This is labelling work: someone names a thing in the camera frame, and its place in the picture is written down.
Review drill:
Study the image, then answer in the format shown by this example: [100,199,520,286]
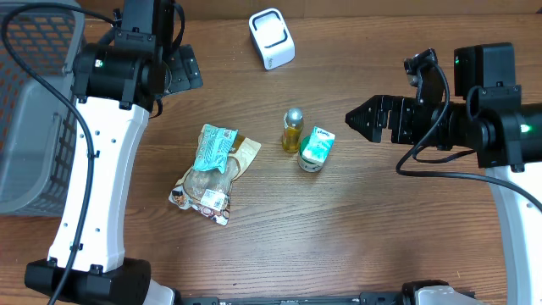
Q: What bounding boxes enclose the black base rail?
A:
[180,291,416,305]

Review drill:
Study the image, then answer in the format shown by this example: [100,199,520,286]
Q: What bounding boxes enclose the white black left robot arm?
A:
[25,0,202,304]

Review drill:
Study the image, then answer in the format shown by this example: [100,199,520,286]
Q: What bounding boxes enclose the white barcode scanner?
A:
[248,8,296,70]

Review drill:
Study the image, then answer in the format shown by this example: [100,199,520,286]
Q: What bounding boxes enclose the brown cookie bag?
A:
[169,135,262,226]

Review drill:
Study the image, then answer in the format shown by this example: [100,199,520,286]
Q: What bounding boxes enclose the yellow oil bottle silver cap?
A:
[281,108,304,153]

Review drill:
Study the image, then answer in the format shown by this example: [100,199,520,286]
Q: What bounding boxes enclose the green lid white jar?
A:
[297,136,323,173]

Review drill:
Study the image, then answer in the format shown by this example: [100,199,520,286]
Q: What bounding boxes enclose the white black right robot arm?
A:
[346,42,541,304]

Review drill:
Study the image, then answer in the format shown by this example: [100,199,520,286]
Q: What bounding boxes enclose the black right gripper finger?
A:
[346,111,382,142]
[347,95,382,118]

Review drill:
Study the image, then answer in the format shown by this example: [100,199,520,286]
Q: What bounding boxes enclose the teal snack packet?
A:
[193,124,238,174]

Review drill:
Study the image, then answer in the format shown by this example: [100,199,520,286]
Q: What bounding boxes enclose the grey plastic shopping basket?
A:
[1,8,84,217]

